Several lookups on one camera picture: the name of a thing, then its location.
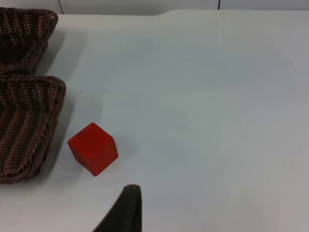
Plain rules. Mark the dark brown wicker basket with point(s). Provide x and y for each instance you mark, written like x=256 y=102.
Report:
x=21 y=36
x=26 y=125

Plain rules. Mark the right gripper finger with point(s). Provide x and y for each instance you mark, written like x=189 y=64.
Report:
x=125 y=212

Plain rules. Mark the red cube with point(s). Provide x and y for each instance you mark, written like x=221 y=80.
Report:
x=94 y=149

